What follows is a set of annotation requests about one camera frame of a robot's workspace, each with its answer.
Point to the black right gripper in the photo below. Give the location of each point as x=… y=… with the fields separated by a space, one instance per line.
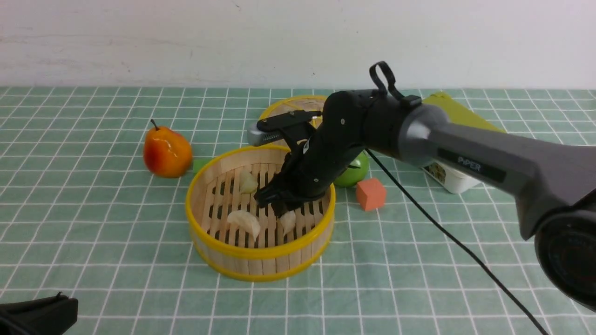
x=317 y=156

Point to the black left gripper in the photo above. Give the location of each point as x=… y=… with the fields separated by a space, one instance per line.
x=45 y=316

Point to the dumpling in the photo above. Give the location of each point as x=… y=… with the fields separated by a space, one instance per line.
x=248 y=182
x=287 y=222
x=247 y=221

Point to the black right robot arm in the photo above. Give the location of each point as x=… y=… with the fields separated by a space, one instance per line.
x=553 y=184

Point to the bamboo steamer tray yellow rim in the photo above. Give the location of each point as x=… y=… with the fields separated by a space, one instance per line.
x=214 y=193

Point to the woven bamboo steamer lid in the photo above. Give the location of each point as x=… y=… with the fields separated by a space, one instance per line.
x=310 y=103

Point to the small green block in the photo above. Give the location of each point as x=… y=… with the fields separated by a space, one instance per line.
x=199 y=163

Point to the green round toy fruit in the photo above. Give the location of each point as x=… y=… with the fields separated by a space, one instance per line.
x=355 y=172

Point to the orange foam cube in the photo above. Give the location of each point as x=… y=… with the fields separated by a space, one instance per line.
x=370 y=194

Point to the orange red toy pear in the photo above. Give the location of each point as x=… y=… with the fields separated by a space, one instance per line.
x=166 y=153

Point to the green checkered tablecloth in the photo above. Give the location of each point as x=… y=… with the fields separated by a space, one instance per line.
x=81 y=215

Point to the green lid white storage box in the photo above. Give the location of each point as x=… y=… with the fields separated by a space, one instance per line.
x=452 y=180

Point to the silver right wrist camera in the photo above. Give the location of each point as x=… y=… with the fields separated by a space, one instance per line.
x=256 y=136

